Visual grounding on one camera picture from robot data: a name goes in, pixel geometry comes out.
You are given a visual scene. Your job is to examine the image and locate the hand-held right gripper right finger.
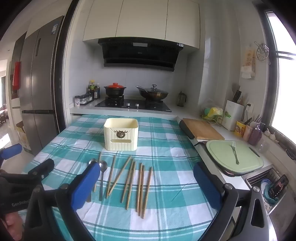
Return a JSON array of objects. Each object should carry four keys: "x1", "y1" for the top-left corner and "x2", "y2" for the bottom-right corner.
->
[{"x1": 193, "y1": 162, "x2": 281, "y2": 241}]

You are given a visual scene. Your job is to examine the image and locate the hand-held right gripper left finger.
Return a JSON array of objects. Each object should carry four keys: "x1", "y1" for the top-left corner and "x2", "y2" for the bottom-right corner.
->
[{"x1": 24, "y1": 161, "x2": 101, "y2": 241}]

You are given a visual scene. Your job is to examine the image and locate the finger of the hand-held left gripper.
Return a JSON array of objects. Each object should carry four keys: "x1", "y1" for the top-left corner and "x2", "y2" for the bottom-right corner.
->
[
  {"x1": 22, "y1": 158, "x2": 55, "y2": 186},
  {"x1": 0, "y1": 143, "x2": 23, "y2": 168}
]

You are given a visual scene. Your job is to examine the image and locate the metal spoon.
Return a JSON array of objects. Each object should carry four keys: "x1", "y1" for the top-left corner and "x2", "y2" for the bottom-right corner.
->
[
  {"x1": 87, "y1": 158, "x2": 97, "y2": 202},
  {"x1": 99, "y1": 160, "x2": 108, "y2": 202}
]

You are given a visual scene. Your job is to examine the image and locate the cream ribbed utensil holder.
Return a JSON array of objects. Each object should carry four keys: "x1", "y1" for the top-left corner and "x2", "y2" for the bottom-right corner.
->
[{"x1": 104, "y1": 118, "x2": 139, "y2": 151}]

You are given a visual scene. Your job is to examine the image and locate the person's left hand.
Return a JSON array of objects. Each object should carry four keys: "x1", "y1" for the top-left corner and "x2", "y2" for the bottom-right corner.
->
[{"x1": 0, "y1": 210, "x2": 26, "y2": 241}]

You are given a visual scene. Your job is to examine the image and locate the cardboard box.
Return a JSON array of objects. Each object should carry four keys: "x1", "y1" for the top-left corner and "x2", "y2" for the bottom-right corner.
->
[{"x1": 16, "y1": 120, "x2": 30, "y2": 149}]

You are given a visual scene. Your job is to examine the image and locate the green cutting board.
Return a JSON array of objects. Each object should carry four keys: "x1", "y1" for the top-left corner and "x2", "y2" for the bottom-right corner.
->
[{"x1": 206, "y1": 140, "x2": 264, "y2": 174}]

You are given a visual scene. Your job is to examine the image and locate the metal fork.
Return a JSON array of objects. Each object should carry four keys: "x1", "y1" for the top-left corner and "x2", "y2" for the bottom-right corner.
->
[{"x1": 231, "y1": 141, "x2": 240, "y2": 165}]

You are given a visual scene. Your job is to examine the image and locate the wooden cutting board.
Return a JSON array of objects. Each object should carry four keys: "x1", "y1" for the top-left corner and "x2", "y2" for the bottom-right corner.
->
[{"x1": 183, "y1": 118, "x2": 225, "y2": 141}]

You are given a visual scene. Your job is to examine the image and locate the teal checked tablecloth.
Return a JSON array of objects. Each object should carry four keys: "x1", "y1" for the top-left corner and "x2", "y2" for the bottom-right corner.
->
[{"x1": 22, "y1": 115, "x2": 222, "y2": 241}]

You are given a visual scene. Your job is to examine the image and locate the yellow canister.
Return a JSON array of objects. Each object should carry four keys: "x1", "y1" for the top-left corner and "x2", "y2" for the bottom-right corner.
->
[{"x1": 234, "y1": 120, "x2": 247, "y2": 138}]

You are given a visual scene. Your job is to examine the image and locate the pink cup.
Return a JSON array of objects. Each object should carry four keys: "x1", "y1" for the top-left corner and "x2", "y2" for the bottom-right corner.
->
[{"x1": 243, "y1": 124, "x2": 255, "y2": 142}]

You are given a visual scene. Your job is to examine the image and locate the clear glass cup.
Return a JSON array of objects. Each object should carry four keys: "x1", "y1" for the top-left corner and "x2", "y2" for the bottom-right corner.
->
[{"x1": 257, "y1": 139, "x2": 270, "y2": 153}]

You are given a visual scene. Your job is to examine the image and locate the purple soap bottle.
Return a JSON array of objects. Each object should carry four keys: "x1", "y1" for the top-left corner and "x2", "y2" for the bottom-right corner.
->
[{"x1": 248, "y1": 122, "x2": 263, "y2": 146}]

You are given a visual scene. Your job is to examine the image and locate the black smartphone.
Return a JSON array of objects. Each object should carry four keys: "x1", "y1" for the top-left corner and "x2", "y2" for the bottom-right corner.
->
[{"x1": 269, "y1": 174, "x2": 289, "y2": 199}]

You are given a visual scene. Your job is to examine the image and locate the grey steel refrigerator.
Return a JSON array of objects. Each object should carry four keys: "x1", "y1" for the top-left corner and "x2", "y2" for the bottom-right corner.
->
[{"x1": 20, "y1": 16, "x2": 65, "y2": 156}]

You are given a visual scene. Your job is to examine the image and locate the yellow green plastic bags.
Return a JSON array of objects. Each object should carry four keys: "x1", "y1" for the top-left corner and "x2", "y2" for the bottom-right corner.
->
[{"x1": 201, "y1": 105, "x2": 226, "y2": 121}]

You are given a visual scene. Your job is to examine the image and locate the white knife block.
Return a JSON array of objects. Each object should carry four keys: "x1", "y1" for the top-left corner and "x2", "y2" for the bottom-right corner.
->
[{"x1": 222, "y1": 90, "x2": 245, "y2": 131}]

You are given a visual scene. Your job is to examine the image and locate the steel sink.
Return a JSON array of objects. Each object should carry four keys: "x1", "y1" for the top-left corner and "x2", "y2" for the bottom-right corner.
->
[{"x1": 245, "y1": 166, "x2": 296, "y2": 234}]

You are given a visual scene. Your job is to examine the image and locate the black gas stove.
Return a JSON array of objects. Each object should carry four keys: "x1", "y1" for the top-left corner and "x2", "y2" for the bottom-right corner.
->
[{"x1": 95, "y1": 96, "x2": 172, "y2": 112}]

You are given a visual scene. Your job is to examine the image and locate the black clay pot red lid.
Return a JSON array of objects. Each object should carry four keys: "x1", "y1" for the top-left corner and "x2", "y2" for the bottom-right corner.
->
[{"x1": 104, "y1": 83, "x2": 125, "y2": 97}]

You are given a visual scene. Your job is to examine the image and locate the dark wok with glass lid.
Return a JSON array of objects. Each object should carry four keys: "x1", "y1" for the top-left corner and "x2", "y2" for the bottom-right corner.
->
[{"x1": 136, "y1": 85, "x2": 169, "y2": 102}]

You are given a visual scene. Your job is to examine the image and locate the window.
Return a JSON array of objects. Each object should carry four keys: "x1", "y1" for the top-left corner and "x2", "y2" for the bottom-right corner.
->
[{"x1": 264, "y1": 10, "x2": 296, "y2": 144}]

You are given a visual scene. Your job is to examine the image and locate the black range hood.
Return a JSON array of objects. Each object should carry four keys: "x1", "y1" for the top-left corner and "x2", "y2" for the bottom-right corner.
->
[{"x1": 97, "y1": 38, "x2": 185, "y2": 72}]

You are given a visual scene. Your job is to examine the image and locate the metal steamer rack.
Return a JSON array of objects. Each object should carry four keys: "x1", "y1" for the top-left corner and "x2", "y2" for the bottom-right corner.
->
[{"x1": 254, "y1": 41, "x2": 271, "y2": 64}]

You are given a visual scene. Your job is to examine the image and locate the floral wall hanging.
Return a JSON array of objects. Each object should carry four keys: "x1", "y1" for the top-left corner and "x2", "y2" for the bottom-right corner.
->
[{"x1": 240, "y1": 44, "x2": 257, "y2": 79}]

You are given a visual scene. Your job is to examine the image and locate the white wall cabinet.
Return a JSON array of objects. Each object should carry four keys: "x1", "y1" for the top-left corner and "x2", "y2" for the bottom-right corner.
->
[{"x1": 83, "y1": 0, "x2": 200, "y2": 49}]

